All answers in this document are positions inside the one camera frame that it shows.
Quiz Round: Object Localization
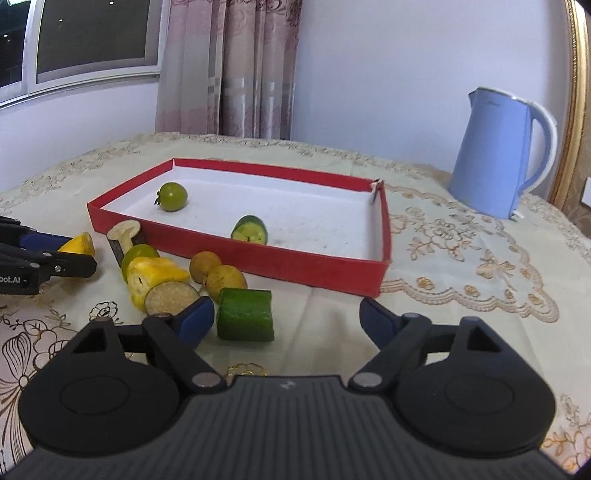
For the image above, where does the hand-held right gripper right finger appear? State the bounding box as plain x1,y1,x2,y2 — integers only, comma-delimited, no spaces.
348,298,509,393

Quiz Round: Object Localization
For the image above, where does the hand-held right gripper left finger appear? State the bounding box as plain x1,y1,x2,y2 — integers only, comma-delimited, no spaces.
69,298,227,394

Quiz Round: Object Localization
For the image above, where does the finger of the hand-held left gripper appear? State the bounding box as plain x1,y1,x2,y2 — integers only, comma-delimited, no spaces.
0,216,73,251
0,244,98,280

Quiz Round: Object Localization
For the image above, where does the small yellow pepper piece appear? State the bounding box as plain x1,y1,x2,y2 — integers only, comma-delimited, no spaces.
58,232,96,258

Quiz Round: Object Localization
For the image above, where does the round eggplant slice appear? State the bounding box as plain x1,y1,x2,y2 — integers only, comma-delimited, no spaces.
144,281,200,315

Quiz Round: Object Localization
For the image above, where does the large cucumber piece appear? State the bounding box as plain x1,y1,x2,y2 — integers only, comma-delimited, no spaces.
217,288,274,343

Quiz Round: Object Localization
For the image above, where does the brown longan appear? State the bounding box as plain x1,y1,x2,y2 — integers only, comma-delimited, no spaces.
206,264,248,303
189,251,223,284

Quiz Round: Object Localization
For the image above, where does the large yellow pepper piece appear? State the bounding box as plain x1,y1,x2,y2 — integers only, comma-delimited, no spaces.
127,257,191,310

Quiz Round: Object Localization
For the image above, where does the tall eggplant piece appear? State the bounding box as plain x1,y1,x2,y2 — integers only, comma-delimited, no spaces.
106,220,148,267

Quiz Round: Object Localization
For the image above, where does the red cardboard box tray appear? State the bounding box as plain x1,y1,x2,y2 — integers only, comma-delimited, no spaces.
87,158,392,298

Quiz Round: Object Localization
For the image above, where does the blue electric kettle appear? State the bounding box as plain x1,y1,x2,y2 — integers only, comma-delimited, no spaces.
449,87,558,220

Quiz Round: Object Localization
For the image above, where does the white framed window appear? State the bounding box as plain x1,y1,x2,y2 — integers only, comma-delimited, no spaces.
0,0,171,109

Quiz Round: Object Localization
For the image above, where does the pink patterned curtain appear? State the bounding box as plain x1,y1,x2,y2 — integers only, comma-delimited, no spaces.
154,0,303,140

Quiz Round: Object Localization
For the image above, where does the gold frame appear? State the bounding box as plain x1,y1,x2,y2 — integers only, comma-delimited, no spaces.
547,0,591,222

